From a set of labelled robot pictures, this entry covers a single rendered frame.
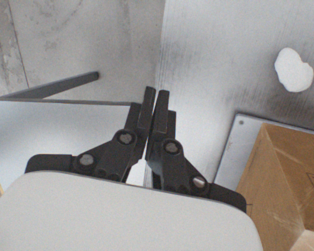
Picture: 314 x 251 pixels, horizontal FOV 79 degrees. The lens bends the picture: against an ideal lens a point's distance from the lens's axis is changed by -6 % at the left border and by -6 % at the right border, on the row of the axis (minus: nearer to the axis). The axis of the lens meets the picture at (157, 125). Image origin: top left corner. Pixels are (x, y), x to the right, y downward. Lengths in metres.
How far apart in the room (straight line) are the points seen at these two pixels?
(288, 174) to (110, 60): 1.33
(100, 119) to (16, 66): 1.62
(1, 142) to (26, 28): 1.18
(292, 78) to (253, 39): 0.10
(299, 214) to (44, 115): 0.67
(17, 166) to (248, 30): 0.91
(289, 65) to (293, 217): 0.27
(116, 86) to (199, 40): 1.11
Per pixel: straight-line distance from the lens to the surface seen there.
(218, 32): 0.44
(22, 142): 0.86
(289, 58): 0.43
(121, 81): 1.46
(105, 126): 0.58
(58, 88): 1.24
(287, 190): 0.28
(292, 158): 0.35
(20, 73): 2.11
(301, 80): 0.44
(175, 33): 0.45
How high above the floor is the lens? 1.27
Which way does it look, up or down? 61 degrees down
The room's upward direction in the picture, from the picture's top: 141 degrees counter-clockwise
